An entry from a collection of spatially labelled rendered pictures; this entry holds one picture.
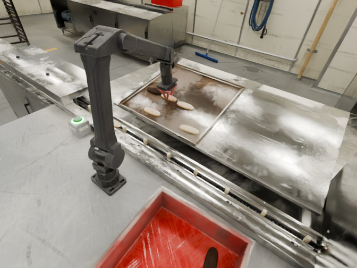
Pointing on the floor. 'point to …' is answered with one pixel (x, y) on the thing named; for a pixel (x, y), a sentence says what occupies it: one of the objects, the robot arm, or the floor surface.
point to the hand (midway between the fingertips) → (168, 96)
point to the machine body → (40, 101)
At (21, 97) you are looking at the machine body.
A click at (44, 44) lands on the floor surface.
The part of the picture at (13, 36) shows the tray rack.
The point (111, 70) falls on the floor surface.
